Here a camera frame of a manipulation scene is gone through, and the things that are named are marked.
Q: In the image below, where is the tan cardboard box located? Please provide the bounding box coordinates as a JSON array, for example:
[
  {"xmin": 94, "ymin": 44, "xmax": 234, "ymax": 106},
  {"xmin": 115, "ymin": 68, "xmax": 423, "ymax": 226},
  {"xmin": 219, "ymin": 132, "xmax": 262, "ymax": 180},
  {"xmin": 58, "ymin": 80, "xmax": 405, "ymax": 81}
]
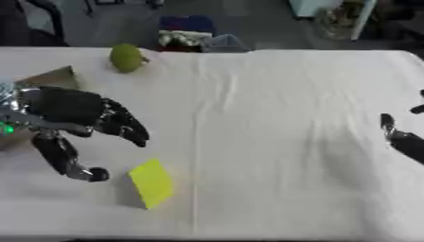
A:
[{"xmin": 0, "ymin": 64, "xmax": 81, "ymax": 150}]

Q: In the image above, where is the green toy fruit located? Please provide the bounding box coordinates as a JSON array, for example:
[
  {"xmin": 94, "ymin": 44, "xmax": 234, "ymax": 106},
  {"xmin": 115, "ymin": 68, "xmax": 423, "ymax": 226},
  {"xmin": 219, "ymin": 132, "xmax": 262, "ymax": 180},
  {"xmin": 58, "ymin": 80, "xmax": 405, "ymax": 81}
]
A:
[{"xmin": 107, "ymin": 43, "xmax": 151, "ymax": 74}]

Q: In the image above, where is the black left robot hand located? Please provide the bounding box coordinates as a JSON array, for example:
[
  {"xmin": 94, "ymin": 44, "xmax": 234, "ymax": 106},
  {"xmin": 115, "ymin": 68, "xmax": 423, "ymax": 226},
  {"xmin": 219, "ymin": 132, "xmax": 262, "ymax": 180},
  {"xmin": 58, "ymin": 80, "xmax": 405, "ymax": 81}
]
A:
[{"xmin": 25, "ymin": 86, "xmax": 151, "ymax": 183}]

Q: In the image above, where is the clear plastic bag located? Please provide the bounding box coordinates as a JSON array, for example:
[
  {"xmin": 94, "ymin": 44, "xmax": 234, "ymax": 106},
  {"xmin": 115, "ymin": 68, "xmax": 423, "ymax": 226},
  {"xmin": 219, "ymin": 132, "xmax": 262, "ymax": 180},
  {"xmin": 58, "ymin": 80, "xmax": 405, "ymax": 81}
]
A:
[{"xmin": 312, "ymin": 0, "xmax": 380, "ymax": 42}]

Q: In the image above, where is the yellow block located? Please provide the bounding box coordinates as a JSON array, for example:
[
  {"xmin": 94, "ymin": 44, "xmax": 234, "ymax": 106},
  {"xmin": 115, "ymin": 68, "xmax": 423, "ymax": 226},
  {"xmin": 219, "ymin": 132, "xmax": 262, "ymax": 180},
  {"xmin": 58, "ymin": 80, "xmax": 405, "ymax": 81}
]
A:
[{"xmin": 127, "ymin": 158, "xmax": 176, "ymax": 211}]

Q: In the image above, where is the blue and white bag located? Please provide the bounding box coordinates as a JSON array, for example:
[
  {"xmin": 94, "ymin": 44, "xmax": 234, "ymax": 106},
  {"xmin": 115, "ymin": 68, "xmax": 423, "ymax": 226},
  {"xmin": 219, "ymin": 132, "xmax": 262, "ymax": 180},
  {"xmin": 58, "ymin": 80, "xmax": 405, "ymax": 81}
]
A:
[{"xmin": 155, "ymin": 14, "xmax": 218, "ymax": 53}]

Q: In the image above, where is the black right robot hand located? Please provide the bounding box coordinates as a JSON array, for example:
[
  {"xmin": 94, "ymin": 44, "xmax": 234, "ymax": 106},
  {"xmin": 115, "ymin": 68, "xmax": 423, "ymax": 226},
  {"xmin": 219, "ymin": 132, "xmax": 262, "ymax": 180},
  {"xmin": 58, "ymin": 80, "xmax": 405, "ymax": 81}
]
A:
[{"xmin": 379, "ymin": 89, "xmax": 424, "ymax": 165}]

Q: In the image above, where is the black chair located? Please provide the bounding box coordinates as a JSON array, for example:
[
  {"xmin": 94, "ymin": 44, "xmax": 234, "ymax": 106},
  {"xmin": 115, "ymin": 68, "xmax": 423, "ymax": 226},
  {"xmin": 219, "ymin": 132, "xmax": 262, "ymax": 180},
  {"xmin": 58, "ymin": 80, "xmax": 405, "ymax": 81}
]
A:
[{"xmin": 0, "ymin": 0, "xmax": 72, "ymax": 47}]

